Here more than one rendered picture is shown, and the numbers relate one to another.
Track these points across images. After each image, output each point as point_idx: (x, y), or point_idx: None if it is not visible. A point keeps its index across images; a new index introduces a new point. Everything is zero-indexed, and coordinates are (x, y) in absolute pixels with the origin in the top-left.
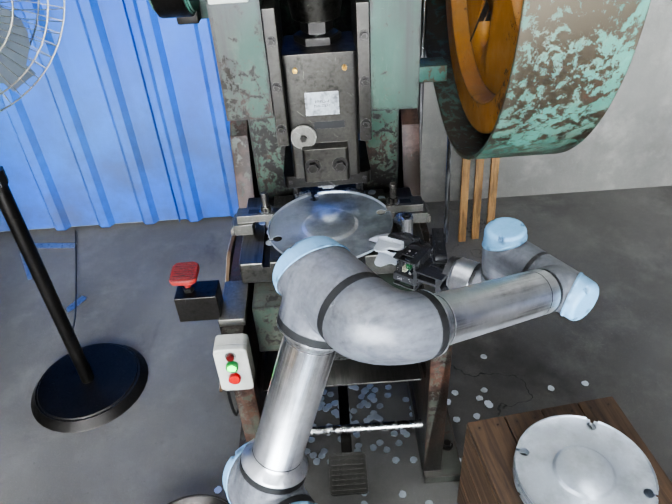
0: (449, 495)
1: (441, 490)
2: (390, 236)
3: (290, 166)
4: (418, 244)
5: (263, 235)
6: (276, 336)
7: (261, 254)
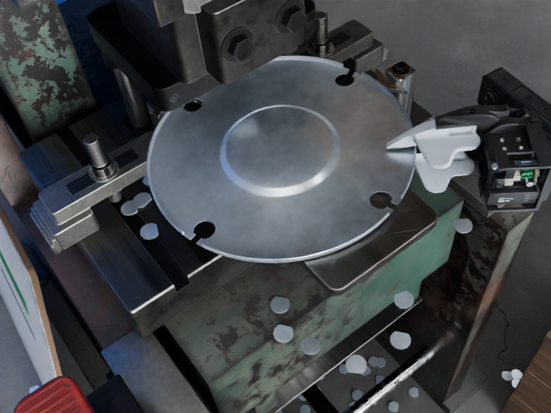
0: (486, 412)
1: (473, 412)
2: (443, 125)
3: (145, 61)
4: (512, 120)
5: (121, 221)
6: (251, 392)
7: (155, 266)
